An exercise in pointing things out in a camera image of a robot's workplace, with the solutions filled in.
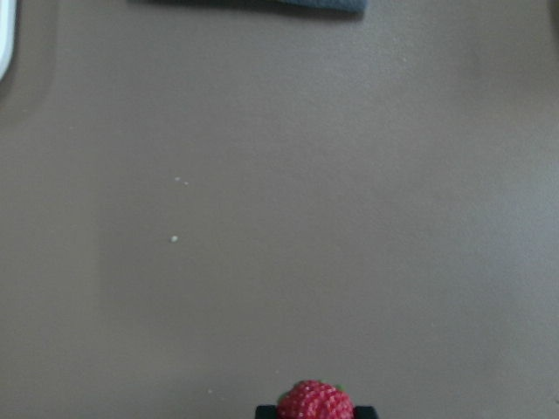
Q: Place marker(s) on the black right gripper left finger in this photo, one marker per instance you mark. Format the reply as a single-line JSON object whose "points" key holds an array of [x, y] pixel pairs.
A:
{"points": [[266, 412]]}

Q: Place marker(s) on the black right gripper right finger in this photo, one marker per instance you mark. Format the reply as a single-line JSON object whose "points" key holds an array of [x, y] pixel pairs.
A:
{"points": [[364, 412]]}

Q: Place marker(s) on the red strawberry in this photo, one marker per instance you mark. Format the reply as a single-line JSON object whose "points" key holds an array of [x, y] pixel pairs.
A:
{"points": [[313, 399]]}

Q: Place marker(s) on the grey folded cloth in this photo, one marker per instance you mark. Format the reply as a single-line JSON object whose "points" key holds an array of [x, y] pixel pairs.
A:
{"points": [[352, 7]]}

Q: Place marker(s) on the cream rabbit tray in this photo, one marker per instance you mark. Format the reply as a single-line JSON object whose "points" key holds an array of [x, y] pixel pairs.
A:
{"points": [[8, 20]]}

